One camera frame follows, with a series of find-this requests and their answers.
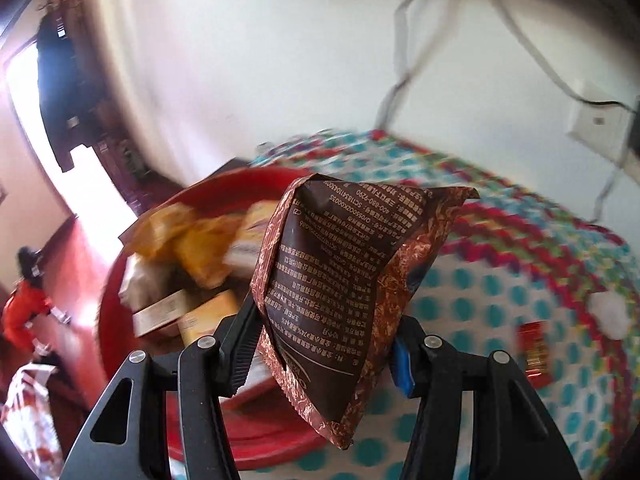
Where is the thin wall cable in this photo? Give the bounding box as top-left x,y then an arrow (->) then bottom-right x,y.
480,0 -> 576,103

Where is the polka dot cloth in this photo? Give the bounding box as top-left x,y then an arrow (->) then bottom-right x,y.
167,130 -> 640,480

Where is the black wall cable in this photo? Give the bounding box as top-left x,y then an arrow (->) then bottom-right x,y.
375,0 -> 451,131

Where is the white socket cable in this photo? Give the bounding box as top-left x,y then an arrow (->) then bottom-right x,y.
592,157 -> 631,223

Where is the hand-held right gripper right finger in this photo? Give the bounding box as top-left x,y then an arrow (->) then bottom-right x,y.
390,315 -> 583,480

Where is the small beige cardboard box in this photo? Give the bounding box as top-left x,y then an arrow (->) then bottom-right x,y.
132,290 -> 201,338

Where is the yellow snack packet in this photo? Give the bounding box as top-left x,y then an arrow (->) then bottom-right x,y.
175,215 -> 246,288
122,204 -> 198,261

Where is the brown snack packet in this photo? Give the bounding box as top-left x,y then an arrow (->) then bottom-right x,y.
250,174 -> 481,451

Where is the carved wooden cabinet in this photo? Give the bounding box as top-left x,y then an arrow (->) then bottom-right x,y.
50,0 -> 166,216

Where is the white crumpled packet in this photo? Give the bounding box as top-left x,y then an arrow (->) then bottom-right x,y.
119,255 -> 166,311

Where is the red candy wrapper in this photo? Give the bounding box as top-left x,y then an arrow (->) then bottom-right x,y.
517,321 -> 550,390

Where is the black hanging garment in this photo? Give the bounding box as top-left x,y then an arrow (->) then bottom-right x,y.
36,12 -> 98,173

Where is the yellow cartoon medicine box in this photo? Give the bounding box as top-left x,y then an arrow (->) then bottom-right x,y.
225,200 -> 278,278

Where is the white orange striped bag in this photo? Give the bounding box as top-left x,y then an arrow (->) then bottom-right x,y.
0,365 -> 63,480

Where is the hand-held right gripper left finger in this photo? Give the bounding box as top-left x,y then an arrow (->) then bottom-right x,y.
60,290 -> 266,480

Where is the white wall socket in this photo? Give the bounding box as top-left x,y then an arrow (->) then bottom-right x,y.
565,82 -> 633,166

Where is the white crumpled tissue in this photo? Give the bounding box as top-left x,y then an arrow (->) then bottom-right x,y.
586,290 -> 632,340

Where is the red round tray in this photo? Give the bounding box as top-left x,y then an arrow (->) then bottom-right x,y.
97,166 -> 333,468

